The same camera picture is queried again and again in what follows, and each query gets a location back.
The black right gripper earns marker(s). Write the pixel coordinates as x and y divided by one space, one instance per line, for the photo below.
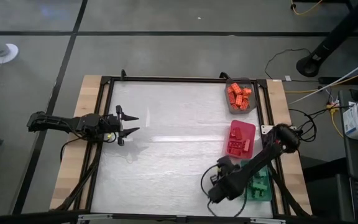
227 186

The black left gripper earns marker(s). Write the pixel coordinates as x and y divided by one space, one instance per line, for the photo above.
110 124

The small orange toy block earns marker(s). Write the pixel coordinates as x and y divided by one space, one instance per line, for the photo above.
230 89

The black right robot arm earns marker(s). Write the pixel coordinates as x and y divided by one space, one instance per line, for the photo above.
266 155

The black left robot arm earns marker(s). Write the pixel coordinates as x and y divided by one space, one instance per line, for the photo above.
57 123

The teal plastic bin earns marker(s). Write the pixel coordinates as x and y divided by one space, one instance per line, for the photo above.
267 196

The light wooden table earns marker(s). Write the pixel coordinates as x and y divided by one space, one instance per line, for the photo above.
87 93

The pink plastic bin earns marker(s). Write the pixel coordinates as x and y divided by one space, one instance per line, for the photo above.
250 127

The white mounting plate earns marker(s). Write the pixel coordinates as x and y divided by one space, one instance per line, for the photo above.
264 129

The grey plastic bin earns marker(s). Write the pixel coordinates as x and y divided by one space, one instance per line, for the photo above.
244 81

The black cart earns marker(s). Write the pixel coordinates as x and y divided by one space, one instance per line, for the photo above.
345 155

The small white adapter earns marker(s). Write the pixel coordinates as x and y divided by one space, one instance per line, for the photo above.
287 78

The white cardboard boxes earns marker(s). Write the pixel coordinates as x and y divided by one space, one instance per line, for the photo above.
354 124

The black power strip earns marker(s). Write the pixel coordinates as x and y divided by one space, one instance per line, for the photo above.
328 80

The black floor stand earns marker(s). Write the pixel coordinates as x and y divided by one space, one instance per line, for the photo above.
337 34

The black frame clamp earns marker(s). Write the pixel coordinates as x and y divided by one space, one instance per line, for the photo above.
123 74
224 75

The black table frame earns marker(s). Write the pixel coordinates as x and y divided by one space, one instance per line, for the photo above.
182 79

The black frame crossbar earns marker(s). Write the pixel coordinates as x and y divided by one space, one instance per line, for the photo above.
26 217

